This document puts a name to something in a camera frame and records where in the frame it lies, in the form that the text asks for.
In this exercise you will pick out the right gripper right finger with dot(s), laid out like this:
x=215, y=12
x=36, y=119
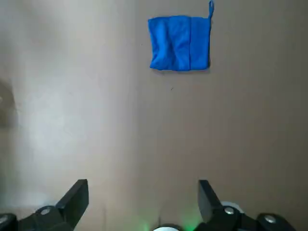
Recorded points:
x=209, y=204

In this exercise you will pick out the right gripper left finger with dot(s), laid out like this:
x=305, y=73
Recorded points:
x=69, y=204

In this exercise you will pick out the blue dishcloth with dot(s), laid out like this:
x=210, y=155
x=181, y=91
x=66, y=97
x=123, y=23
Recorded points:
x=178, y=43

